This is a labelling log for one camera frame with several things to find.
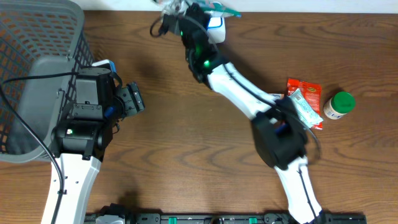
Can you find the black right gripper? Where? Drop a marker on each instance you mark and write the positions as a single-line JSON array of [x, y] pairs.
[[200, 12]]

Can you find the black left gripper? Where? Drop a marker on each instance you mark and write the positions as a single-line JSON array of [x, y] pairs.
[[133, 99]]

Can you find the green 3M glove package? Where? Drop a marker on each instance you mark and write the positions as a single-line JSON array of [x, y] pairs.
[[213, 8]]

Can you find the mint green wipe packet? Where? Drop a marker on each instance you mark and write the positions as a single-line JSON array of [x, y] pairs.
[[305, 112]]

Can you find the green-lid white jar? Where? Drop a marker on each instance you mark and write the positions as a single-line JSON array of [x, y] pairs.
[[339, 105]]

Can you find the orange Kleenex tissue pack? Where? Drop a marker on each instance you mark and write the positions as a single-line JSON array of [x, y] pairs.
[[277, 96]]

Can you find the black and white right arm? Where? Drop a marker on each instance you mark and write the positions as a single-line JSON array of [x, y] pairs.
[[279, 136]]

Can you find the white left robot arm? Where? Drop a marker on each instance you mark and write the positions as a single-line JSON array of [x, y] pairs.
[[81, 136]]

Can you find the grey plastic mesh basket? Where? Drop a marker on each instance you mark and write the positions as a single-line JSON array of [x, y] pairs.
[[42, 45]]

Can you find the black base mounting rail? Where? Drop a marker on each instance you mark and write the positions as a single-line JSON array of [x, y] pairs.
[[268, 218]]

